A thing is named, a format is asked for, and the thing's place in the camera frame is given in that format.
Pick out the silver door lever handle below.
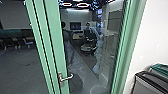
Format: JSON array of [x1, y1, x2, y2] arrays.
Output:
[[57, 72, 75, 89]]

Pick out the green framed glass door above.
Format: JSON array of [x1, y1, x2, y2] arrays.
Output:
[[43, 0, 148, 94]]

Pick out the grey trash bin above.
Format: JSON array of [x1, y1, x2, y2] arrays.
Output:
[[130, 70, 168, 94]]

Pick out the green lidded trash bin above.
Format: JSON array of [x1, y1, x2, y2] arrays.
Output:
[[148, 63, 168, 80]]

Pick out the green framed glass wall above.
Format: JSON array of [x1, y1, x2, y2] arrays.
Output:
[[0, 0, 62, 94]]

